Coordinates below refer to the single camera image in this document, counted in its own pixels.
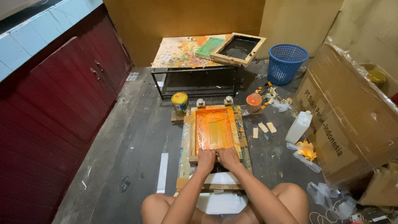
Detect person's left hand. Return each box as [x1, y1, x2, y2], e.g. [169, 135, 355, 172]
[197, 148, 217, 170]

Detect person's right hand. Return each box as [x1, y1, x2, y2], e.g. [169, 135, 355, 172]
[216, 147, 243, 171]

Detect paint-stained wooden printing base board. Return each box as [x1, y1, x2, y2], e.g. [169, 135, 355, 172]
[176, 105, 253, 192]

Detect white paper sheet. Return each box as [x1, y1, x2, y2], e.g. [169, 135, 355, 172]
[204, 171, 242, 186]

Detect wooden plank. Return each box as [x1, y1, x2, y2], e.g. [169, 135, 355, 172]
[171, 107, 262, 124]

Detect long white strip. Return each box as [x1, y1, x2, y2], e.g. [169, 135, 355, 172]
[156, 152, 169, 194]

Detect stack of white paper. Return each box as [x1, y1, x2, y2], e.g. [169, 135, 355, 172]
[195, 192, 249, 216]

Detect yellow-lidded paint can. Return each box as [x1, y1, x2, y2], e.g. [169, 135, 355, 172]
[171, 92, 190, 117]

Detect orange-stained plastic ink tub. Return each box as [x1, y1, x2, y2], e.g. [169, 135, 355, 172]
[246, 92, 263, 114]

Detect crumpled white plastic bag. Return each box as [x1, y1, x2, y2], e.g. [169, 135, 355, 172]
[271, 98, 293, 113]

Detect heap of paper scraps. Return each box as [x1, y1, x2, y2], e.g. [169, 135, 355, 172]
[255, 82, 282, 105]

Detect white plastic jerrycan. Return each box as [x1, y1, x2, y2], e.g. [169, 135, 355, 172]
[285, 110, 313, 144]

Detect person's left leg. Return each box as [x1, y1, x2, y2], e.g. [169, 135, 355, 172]
[141, 193, 187, 224]

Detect person's leg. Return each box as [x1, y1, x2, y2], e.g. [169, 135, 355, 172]
[246, 183, 309, 224]
[141, 193, 187, 224]

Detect orange-stained clear plastic bag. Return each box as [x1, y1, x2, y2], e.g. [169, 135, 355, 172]
[286, 140, 322, 173]

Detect person's right leg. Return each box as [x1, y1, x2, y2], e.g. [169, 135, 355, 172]
[246, 183, 309, 224]

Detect paint-splattered low metal table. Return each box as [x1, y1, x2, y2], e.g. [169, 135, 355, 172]
[151, 34, 246, 101]

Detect blue plastic mesh basket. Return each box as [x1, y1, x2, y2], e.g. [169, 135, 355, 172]
[267, 44, 310, 86]

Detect crumpled clear plastic bags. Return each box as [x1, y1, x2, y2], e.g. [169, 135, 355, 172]
[307, 181, 358, 221]

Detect large brown cardboard box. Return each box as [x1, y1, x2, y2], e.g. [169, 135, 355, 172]
[292, 37, 398, 190]

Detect dark red wooden cabinet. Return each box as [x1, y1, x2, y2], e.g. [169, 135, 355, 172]
[0, 4, 133, 224]

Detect small brown cardboard box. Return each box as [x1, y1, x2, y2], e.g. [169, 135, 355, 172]
[358, 162, 398, 207]

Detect open metal tin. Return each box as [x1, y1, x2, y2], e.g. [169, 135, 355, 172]
[361, 207, 392, 224]

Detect gold-lidded metal can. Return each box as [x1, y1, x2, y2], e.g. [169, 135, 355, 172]
[366, 69, 388, 90]

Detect orange wooden screen printing frame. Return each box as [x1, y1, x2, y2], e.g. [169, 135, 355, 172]
[188, 105, 243, 164]

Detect wooden frame with black screen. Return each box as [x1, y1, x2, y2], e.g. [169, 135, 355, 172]
[210, 32, 267, 68]

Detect green screen printing frame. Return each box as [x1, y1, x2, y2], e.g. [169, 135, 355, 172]
[195, 37, 226, 60]

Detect white cord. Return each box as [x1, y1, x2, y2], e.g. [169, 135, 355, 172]
[309, 209, 341, 224]

